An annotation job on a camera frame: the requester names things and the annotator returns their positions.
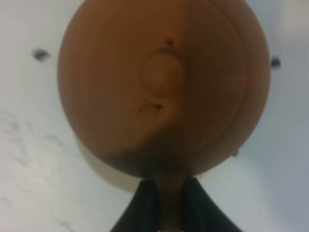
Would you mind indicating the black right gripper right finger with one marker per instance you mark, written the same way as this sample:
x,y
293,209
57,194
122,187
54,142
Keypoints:
x,y
200,213

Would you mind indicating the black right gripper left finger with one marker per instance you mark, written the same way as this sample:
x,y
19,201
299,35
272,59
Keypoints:
x,y
143,212

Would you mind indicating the brown clay teapot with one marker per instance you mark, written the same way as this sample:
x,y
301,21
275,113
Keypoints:
x,y
164,90

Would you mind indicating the beige round teapot coaster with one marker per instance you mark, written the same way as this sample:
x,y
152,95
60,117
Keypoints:
x,y
114,177

